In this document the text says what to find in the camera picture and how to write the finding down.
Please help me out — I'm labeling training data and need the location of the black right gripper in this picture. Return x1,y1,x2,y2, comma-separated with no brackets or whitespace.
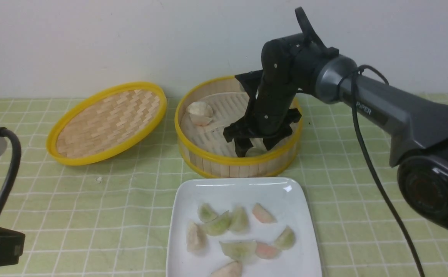
223,38,298,158

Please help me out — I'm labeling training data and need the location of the black arm base block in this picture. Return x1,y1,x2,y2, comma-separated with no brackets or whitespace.
0,227,26,267

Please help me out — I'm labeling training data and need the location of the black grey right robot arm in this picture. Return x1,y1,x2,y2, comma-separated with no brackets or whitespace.
223,33,448,230

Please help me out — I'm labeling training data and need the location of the white square plate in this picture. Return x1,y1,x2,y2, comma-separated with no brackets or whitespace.
166,177,323,277

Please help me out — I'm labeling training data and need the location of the pink dumpling plate top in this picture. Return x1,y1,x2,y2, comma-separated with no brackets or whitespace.
252,203,277,224

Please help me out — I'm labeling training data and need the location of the green dumpling plate centre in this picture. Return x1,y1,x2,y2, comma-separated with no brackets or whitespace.
229,206,249,234

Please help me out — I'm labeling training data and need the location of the small green dumpling on plate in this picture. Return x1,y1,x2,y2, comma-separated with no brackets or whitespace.
197,203,218,223

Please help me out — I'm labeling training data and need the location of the green dumpling plate centre-left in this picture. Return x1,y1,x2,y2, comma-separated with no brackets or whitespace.
202,211,231,236

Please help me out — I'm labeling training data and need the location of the green dumpling plate right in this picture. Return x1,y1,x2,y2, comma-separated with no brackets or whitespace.
273,225,296,251

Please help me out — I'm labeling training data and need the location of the pink dumpling plate lower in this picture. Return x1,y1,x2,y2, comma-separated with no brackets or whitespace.
255,242,281,260

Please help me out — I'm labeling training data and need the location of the white dumpling plate left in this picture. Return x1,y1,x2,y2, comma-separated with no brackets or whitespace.
186,221,207,254

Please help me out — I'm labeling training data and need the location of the pink white dumpling plate bottom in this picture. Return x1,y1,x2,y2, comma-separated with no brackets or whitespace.
210,261,243,277

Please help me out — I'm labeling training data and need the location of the white steamer liner paper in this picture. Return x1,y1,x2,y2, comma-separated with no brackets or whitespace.
181,92,298,156

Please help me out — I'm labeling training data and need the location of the bamboo steamer basket yellow rim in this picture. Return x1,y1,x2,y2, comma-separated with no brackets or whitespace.
174,76,303,178

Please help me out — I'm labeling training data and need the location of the white pink dumpling in steamer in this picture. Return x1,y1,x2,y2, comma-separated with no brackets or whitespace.
186,101,214,126

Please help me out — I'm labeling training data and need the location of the large pale green dumpling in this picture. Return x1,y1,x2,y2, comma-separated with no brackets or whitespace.
219,240,257,262

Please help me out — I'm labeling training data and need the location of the bamboo steamer lid yellow rim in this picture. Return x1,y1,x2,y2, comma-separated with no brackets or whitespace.
45,81,167,166

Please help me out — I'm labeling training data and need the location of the green checkered tablecloth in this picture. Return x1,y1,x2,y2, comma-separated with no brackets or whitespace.
0,93,448,277

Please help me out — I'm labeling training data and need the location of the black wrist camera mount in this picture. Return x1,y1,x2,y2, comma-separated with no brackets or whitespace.
234,70,263,100

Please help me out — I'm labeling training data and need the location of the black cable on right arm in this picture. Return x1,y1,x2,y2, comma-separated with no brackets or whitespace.
337,65,426,277

